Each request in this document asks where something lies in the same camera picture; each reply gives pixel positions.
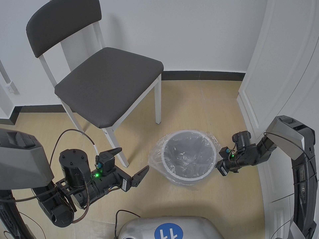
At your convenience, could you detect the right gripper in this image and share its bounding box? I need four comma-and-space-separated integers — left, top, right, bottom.
215, 159, 241, 177

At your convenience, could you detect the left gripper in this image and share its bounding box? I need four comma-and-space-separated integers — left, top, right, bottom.
85, 147, 150, 204

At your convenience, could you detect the clear plastic bag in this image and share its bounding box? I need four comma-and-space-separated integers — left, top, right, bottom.
148, 130, 221, 181

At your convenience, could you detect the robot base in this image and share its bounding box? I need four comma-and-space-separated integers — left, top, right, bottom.
120, 216, 223, 239

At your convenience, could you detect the white trash bin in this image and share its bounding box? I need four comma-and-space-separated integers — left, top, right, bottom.
162, 130, 217, 186

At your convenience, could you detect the dark grey white chair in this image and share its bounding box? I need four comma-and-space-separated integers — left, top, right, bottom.
26, 0, 164, 168

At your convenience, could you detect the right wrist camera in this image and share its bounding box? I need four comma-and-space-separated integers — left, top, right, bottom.
218, 147, 231, 159

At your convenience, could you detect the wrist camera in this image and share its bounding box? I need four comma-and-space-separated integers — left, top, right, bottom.
218, 147, 231, 159
96, 151, 115, 176

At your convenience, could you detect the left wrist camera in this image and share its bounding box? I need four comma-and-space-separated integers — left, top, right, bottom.
96, 151, 115, 176

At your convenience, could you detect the black cable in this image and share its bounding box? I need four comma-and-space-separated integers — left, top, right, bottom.
49, 129, 97, 170
114, 209, 142, 238

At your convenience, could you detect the white wall socket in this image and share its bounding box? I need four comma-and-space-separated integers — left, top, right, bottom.
5, 82, 18, 94

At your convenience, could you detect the white cable duct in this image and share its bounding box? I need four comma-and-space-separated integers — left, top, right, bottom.
0, 59, 11, 84

